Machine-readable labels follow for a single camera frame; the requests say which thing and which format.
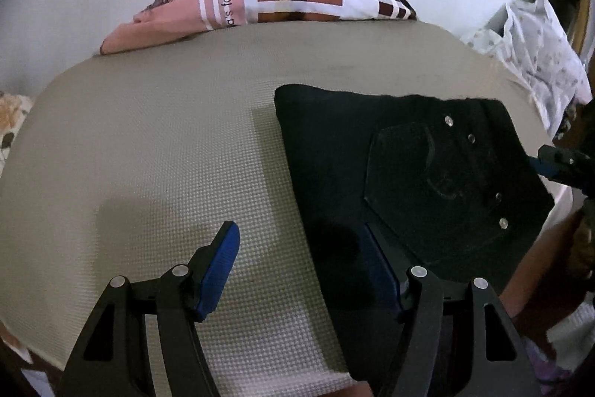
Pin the floral cream pillow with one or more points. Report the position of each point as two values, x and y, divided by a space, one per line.
11 122

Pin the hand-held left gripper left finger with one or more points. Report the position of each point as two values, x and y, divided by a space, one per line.
218 271

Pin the purple patterned clothing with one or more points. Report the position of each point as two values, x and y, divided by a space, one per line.
551 369

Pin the black pants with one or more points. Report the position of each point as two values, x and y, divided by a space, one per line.
353 173

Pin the white dotted cloth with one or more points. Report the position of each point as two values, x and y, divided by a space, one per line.
534 53

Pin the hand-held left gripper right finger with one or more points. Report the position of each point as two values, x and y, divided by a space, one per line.
385 278

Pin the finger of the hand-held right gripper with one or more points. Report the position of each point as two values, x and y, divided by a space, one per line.
541 168
553 153

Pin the beige woven mat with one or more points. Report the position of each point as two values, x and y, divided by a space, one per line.
162 146

